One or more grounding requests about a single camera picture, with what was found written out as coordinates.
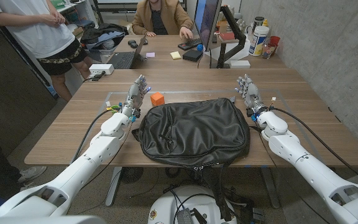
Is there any white desk riser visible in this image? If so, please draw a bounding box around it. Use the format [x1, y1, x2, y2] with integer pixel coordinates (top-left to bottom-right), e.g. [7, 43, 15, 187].
[204, 42, 250, 62]

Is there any black plug adapter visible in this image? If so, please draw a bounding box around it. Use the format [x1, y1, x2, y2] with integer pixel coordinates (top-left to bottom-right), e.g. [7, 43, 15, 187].
[90, 70, 107, 82]

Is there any person in dark trousers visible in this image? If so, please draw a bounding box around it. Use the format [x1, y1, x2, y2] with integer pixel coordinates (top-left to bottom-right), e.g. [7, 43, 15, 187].
[0, 124, 48, 200]

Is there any small black box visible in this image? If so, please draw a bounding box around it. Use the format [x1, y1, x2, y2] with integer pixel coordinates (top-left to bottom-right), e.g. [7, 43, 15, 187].
[182, 49, 204, 62]

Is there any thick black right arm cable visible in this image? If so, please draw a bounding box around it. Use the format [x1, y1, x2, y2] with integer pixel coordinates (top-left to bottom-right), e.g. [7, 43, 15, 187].
[270, 107, 358, 189]

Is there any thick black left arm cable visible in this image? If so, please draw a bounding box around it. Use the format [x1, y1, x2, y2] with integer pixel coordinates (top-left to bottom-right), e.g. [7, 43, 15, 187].
[70, 108, 117, 164]

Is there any red book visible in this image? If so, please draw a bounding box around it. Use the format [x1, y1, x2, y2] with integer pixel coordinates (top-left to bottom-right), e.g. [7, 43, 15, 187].
[218, 32, 236, 41]

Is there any clear glass cup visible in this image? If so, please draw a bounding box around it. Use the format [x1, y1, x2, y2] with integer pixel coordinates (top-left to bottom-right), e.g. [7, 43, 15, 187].
[261, 42, 276, 60]

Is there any black laptop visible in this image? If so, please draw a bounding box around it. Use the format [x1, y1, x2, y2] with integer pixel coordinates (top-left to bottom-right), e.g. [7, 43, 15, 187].
[106, 32, 148, 70]

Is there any computer monitor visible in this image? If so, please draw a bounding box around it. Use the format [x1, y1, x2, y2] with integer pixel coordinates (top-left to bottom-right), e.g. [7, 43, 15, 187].
[193, 0, 223, 52]

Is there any seated person in brown jacket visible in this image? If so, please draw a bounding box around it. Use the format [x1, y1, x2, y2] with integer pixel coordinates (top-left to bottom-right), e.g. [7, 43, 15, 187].
[131, 0, 195, 40]

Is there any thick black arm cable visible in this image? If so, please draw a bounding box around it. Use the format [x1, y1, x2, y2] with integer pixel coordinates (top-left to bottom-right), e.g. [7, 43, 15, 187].
[70, 108, 117, 164]
[270, 107, 358, 189]

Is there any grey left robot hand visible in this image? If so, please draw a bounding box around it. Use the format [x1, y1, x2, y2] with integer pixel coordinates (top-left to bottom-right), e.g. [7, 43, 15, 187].
[121, 73, 152, 118]

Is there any black round fan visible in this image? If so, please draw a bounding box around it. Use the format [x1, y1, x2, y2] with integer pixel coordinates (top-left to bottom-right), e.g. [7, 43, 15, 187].
[120, 167, 144, 184]

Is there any standing person in white t-shirt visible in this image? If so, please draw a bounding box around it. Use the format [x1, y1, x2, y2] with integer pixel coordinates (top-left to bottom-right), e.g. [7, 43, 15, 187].
[0, 0, 94, 102]

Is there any dark brown panel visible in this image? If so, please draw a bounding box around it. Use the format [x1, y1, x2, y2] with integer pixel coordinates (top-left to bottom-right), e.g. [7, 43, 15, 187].
[0, 18, 58, 156]

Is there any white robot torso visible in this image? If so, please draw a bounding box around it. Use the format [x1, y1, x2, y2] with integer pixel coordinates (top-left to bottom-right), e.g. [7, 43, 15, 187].
[147, 185, 238, 224]

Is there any white wipes canister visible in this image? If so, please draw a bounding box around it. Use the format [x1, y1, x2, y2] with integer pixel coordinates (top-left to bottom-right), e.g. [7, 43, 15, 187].
[248, 26, 270, 57]

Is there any grey table leg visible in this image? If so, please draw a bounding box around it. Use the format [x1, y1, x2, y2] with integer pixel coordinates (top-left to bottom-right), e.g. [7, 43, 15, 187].
[105, 167, 123, 207]
[259, 167, 281, 209]

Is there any black leather backpack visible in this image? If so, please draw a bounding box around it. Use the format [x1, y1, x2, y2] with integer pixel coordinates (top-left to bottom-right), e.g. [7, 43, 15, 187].
[131, 97, 252, 222]

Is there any flat white box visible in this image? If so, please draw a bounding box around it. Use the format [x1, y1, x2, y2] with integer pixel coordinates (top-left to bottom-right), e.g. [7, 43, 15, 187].
[229, 59, 251, 69]

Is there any orange block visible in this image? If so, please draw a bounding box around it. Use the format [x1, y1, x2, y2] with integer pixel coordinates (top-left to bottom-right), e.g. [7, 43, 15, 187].
[150, 91, 165, 107]

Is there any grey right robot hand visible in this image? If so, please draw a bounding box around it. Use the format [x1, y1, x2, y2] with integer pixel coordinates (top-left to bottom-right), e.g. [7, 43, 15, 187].
[234, 73, 269, 118]

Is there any black keyboard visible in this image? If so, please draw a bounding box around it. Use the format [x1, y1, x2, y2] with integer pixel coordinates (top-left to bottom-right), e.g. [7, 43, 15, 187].
[177, 37, 203, 52]

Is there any white shelf unit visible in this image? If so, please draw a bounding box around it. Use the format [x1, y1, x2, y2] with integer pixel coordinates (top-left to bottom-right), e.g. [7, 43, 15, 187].
[50, 0, 99, 30]

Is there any white power strip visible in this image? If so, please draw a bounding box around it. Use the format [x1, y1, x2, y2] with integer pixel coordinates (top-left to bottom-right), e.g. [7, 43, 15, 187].
[88, 63, 115, 76]

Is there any black bag with clothes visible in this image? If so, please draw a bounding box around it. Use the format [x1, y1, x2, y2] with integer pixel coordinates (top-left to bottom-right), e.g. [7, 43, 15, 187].
[80, 22, 129, 52]

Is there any red cup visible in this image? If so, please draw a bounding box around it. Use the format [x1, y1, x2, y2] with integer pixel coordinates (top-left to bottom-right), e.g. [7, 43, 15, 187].
[268, 35, 281, 48]

